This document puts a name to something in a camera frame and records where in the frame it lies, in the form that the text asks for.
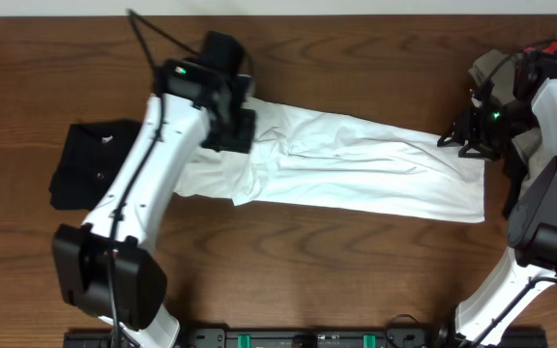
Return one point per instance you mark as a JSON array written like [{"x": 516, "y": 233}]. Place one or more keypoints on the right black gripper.
[{"x": 491, "y": 151}]

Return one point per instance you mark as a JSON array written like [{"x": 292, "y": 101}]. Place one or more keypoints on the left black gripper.
[{"x": 233, "y": 133}]

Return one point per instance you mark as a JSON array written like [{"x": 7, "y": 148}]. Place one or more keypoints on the white t-shirt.
[{"x": 308, "y": 157}]

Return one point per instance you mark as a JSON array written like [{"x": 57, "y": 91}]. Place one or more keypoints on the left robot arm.
[{"x": 106, "y": 266}]

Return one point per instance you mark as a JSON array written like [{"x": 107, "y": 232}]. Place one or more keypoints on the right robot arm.
[{"x": 529, "y": 264}]

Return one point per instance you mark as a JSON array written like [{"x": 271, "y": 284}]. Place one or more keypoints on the dark navy garment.
[{"x": 535, "y": 92}]

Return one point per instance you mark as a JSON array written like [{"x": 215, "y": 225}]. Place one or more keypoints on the folded black polo shirt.
[{"x": 91, "y": 159}]

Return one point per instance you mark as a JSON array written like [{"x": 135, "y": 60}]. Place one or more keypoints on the red garment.
[{"x": 550, "y": 45}]

